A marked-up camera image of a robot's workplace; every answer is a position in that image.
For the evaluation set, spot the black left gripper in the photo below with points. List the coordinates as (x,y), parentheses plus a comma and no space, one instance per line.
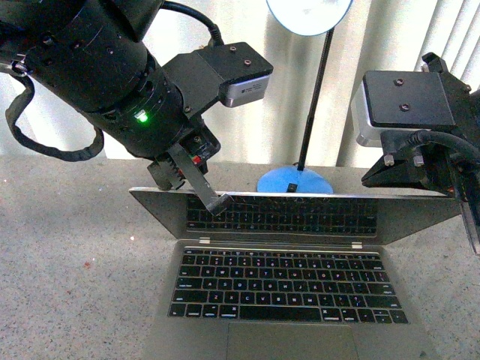
(191,157)

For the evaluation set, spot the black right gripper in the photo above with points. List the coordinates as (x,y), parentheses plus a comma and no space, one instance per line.
(445,161)

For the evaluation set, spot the silver laptop with black screen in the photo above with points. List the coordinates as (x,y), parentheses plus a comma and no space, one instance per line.
(288,276)

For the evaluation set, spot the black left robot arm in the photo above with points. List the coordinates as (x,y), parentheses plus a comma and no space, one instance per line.
(91,55)

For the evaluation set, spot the blue desk lamp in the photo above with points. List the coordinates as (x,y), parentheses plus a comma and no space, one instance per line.
(305,18)

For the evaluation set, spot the white pleated curtain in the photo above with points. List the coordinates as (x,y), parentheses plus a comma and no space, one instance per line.
(374,35)

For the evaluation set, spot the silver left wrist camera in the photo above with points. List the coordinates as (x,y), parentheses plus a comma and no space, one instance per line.
(233,74)

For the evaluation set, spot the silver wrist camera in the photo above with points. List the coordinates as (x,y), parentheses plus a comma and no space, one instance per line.
(233,74)
(398,101)

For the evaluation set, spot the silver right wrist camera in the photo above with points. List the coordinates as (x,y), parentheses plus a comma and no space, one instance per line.
(398,101)

